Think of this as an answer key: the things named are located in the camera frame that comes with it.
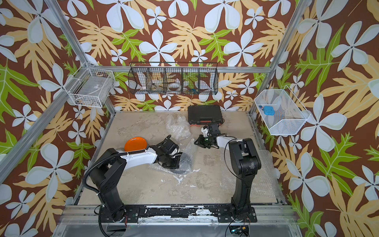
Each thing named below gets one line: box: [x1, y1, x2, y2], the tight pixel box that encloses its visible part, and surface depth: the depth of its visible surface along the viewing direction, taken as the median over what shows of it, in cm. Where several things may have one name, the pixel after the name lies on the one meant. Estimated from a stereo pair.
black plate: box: [170, 167, 189, 175], surface depth 88 cm
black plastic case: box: [187, 104, 223, 125], surface depth 120 cm
